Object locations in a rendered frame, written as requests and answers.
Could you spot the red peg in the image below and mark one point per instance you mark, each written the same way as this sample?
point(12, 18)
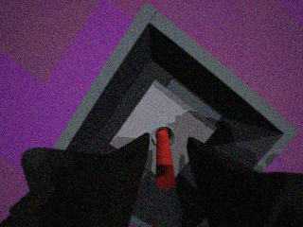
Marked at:
point(165, 176)

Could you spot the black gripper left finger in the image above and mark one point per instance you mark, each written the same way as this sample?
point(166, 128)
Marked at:
point(113, 178)

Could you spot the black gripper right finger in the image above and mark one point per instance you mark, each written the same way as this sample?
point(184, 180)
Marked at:
point(235, 195)

